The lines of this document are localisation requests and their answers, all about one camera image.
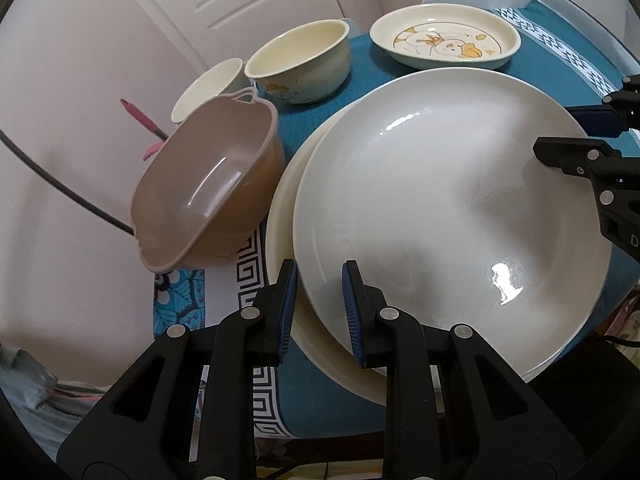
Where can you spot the large white plate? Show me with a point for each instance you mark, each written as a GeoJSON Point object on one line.
{"type": "Point", "coordinates": [440, 200]}

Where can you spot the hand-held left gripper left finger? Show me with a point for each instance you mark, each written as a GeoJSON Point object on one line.
{"type": "Point", "coordinates": [287, 292]}

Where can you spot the blue patterned tablecloth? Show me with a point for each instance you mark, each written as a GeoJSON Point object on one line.
{"type": "Point", "coordinates": [550, 60]}

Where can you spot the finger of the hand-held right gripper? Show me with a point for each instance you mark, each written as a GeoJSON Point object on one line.
{"type": "Point", "coordinates": [595, 119]}
{"type": "Point", "coordinates": [570, 152]}

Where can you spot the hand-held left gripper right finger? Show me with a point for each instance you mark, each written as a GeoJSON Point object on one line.
{"type": "Point", "coordinates": [351, 310]}

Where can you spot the pink plastic stick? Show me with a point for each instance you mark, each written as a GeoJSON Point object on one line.
{"type": "Point", "coordinates": [145, 120]}

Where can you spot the white ribbed bowl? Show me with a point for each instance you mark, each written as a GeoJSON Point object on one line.
{"type": "Point", "coordinates": [210, 85]}

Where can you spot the grey cloth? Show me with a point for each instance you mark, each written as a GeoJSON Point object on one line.
{"type": "Point", "coordinates": [30, 375]}

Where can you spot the large cream plate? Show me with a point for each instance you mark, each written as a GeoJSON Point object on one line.
{"type": "Point", "coordinates": [280, 230]}

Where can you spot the cream bowl with cartoon print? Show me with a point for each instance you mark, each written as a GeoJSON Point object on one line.
{"type": "Point", "coordinates": [305, 80]}

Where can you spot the cream plate with duck print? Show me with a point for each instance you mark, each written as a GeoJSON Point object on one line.
{"type": "Point", "coordinates": [440, 42]}

